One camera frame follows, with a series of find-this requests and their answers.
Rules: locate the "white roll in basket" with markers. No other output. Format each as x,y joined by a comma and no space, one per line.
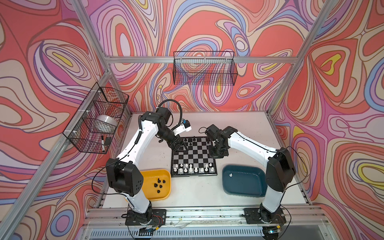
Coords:
108,120

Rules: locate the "yellow plastic tray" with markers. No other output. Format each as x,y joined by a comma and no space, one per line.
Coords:
152,185

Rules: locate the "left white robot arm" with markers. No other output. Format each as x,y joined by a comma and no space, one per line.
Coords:
123,172

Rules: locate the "black marker in basket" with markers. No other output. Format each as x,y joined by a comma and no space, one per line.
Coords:
103,144

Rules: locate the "black wire basket left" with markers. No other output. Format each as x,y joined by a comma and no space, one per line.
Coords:
85,132

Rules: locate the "teal plastic tray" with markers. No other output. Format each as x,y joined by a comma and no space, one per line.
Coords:
246,181

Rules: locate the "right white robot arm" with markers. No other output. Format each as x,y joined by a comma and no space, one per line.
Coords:
280,169

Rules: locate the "black white chess board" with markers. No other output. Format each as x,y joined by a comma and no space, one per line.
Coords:
195,154

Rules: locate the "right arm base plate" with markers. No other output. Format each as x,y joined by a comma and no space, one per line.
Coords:
258,217

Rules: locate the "black wire basket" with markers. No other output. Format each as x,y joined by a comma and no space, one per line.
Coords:
204,68
85,132

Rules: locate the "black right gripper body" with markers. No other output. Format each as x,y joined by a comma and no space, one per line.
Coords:
217,151

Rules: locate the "black wire basket back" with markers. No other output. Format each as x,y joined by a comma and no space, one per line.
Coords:
204,68

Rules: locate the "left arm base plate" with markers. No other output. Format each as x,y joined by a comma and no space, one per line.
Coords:
152,218

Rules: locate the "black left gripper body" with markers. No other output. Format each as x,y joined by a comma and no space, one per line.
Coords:
167,135

